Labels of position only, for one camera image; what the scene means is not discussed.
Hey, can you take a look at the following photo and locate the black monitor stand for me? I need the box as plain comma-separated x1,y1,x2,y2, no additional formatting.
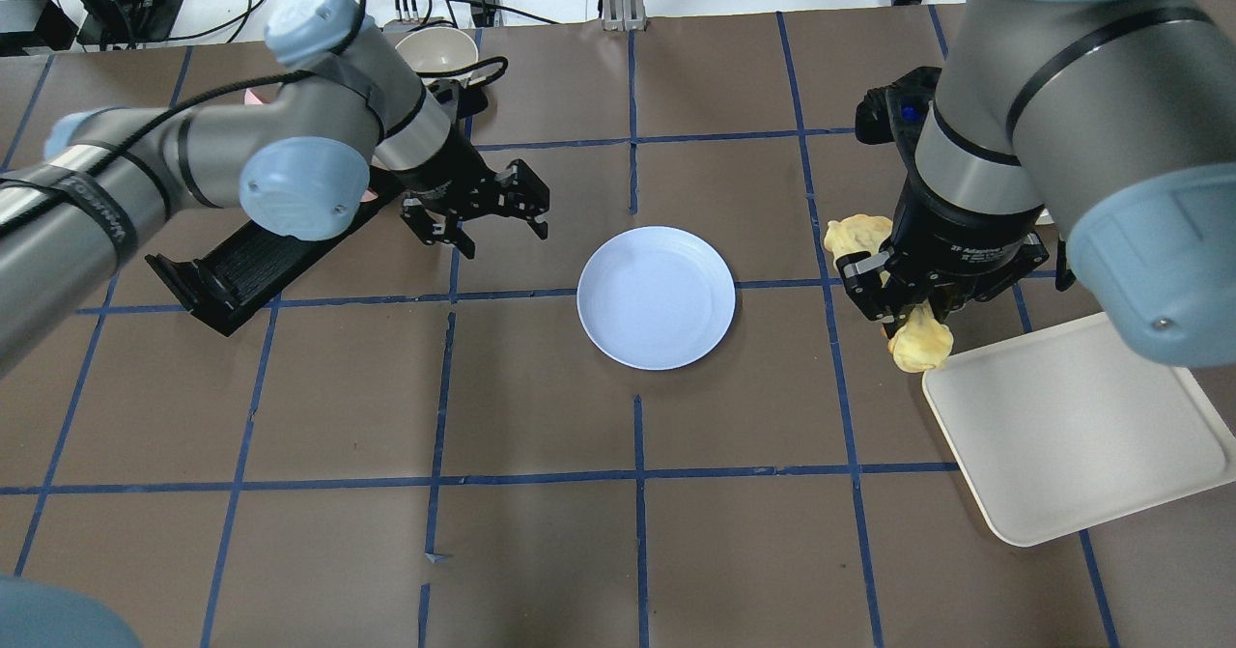
40,0,194,48

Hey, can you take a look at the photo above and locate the bread piece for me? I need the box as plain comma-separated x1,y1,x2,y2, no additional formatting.
823,213,953,373

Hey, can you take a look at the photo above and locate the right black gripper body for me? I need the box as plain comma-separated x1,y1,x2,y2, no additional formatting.
837,194,1048,310

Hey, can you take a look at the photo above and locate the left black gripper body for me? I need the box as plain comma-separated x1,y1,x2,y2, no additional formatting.
400,160,551,244

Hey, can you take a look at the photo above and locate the blue plate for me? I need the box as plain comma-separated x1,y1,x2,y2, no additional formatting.
576,226,738,371

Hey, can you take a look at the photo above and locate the pink plate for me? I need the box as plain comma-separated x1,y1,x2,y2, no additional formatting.
242,87,377,203

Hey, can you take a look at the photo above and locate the beige bowl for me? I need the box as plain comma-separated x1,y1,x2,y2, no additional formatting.
396,26,480,82

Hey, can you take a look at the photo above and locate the white rectangular tray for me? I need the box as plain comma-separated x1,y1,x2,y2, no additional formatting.
922,313,1234,548

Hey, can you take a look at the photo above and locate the black dish rack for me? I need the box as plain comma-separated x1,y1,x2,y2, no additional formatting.
145,167,413,336

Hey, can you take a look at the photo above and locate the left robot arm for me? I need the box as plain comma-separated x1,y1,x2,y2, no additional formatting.
2,0,550,373

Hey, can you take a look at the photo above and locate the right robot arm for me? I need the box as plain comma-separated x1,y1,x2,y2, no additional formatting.
834,0,1235,369

